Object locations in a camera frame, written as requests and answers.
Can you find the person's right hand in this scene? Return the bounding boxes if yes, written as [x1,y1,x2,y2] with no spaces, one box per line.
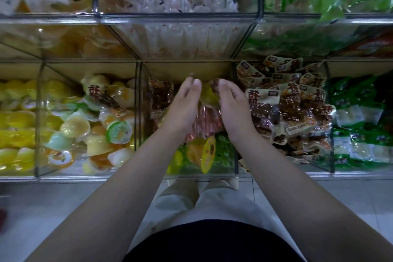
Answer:
[218,79,259,147]

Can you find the person's left hand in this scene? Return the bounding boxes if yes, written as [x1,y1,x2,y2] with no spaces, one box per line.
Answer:
[161,76,202,144]

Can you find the pile of brown snack packets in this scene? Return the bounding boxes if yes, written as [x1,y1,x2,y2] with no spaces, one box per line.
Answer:
[236,55,337,174]

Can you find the pile of pastel jelly cups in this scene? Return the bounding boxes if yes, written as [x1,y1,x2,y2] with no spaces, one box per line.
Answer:
[40,73,137,176]

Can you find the pile of green bamboo packets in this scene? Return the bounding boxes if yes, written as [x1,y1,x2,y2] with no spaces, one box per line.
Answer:
[332,73,393,170]

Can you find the pile of yellow jelly cups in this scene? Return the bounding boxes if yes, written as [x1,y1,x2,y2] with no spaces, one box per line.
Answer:
[0,79,43,176]

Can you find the person's right forearm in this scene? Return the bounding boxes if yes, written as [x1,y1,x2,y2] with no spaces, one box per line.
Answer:
[236,133,393,262]

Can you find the person's left forearm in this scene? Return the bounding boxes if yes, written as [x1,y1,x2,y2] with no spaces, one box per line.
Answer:
[27,135,191,262]

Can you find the light shoe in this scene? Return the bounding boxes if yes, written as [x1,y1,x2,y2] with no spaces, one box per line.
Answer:
[166,178,199,196]
[198,176,239,192]

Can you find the light grey shorts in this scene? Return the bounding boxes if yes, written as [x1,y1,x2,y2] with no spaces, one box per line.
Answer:
[129,179,289,253]

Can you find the black shirt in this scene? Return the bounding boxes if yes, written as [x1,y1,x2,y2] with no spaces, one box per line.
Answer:
[123,220,308,262]

